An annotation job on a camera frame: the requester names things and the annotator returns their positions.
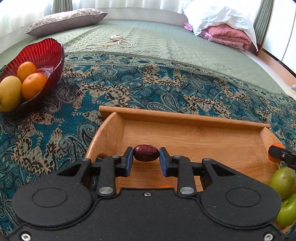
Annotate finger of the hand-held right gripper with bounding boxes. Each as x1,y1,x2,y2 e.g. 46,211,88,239
270,146,296,171

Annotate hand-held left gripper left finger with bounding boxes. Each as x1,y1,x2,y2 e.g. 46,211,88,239
57,146,135,197

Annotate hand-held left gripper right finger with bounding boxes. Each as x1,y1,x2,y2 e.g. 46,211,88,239
159,147,234,195

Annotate mandarin orange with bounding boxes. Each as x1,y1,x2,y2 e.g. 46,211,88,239
268,143,286,163

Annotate red dried date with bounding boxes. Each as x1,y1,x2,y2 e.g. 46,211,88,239
133,144,160,162

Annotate green apple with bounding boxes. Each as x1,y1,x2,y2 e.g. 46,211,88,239
276,194,296,227
269,166,296,200

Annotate wooden serving tray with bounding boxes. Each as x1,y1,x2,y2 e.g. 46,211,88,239
85,106,292,233

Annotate teal paisley blanket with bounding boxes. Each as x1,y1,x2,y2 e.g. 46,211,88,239
0,51,296,233

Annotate white wardrobe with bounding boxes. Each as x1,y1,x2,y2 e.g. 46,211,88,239
261,0,296,77

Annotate green quilted bedspread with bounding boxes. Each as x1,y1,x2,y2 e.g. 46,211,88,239
0,19,290,94

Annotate pink folded blanket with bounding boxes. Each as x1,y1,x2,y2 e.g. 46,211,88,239
182,22,253,50

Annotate red ribbed glass bowl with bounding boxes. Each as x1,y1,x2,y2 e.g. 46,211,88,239
0,38,65,113

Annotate green curtain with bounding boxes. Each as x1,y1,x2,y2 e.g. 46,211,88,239
253,0,273,45
51,0,75,12

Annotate yellow mango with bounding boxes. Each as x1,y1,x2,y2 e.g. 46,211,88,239
0,75,23,113

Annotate white duvet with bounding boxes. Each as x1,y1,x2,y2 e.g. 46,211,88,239
182,0,259,52

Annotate floral patterned pillow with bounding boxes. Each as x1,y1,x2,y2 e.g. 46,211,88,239
25,8,109,38

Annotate cream cord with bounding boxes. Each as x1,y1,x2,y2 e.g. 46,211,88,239
85,34,133,50

